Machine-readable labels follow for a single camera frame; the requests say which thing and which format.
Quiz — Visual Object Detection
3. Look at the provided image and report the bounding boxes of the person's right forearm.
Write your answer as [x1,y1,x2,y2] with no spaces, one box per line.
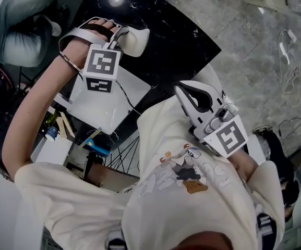
[227,147,259,182]

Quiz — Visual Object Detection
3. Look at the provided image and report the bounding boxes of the wooden side table wire legs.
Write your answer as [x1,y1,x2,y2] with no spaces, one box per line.
[83,136,140,192]

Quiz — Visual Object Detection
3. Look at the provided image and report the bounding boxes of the white panel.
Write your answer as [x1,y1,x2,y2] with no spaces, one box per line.
[31,136,74,166]

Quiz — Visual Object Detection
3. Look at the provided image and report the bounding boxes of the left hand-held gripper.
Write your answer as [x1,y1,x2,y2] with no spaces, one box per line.
[58,24,130,93]

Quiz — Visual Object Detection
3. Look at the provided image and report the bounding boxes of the white charger cable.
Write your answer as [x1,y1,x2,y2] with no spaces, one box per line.
[278,29,301,108]

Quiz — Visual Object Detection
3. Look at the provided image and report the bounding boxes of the person's left forearm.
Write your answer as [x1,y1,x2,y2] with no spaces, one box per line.
[1,52,85,177]

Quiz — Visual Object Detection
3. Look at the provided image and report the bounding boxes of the person's left hand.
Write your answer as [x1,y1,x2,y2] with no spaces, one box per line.
[61,19,114,70]

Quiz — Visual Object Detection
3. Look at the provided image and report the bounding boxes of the blue white roll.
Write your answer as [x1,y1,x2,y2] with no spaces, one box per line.
[45,126,60,142]

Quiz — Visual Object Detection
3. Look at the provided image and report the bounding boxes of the short wooden stick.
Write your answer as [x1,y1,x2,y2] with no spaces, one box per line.
[56,117,68,140]
[61,110,76,138]

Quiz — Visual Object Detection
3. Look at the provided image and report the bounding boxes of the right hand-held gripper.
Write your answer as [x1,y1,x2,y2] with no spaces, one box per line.
[173,80,249,158]

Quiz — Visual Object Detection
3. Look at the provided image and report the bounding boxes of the person's cream t-shirt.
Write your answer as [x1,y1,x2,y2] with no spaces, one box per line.
[14,65,286,250]

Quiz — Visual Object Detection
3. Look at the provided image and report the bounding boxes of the blue squeegee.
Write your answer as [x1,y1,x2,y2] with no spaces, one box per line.
[83,138,112,158]

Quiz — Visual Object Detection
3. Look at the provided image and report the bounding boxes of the black waist bag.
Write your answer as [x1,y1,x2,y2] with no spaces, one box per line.
[256,204,278,244]

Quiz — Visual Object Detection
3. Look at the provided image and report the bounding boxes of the white sink basin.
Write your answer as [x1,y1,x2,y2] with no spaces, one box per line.
[69,66,151,135]

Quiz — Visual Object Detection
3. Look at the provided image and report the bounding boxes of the black marble vanity table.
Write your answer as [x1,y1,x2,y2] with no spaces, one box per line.
[69,0,222,157]

